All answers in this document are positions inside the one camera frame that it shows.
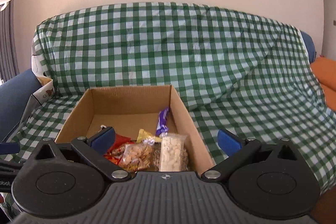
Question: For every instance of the grey curtain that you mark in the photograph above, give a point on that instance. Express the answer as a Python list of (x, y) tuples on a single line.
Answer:
[(9, 64)]

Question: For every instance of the purple snack bar wrapper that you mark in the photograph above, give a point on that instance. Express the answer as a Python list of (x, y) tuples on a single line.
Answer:
[(162, 122)]

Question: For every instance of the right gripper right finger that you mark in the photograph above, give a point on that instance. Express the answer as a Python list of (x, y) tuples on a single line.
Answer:
[(254, 159)]

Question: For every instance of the green white checkered cloth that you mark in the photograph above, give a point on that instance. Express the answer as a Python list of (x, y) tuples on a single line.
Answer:
[(233, 71)]

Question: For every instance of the red chips bag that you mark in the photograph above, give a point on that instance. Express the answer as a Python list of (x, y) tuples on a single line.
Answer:
[(115, 152)]

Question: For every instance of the brown cardboard box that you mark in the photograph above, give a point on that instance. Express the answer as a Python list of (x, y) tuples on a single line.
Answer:
[(128, 109)]

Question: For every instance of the clear bag of biscuits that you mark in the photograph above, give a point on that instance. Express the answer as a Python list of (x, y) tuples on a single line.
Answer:
[(136, 157)]

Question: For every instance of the orange cushion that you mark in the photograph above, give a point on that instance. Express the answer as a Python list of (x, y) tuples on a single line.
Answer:
[(325, 71)]

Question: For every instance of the beige rice cracker bar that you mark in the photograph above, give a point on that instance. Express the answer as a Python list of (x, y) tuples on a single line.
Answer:
[(173, 155)]

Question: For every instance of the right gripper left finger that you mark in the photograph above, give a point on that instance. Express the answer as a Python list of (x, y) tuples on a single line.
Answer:
[(81, 160)]

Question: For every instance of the yellow snack packet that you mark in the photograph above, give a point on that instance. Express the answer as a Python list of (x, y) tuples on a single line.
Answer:
[(147, 138)]

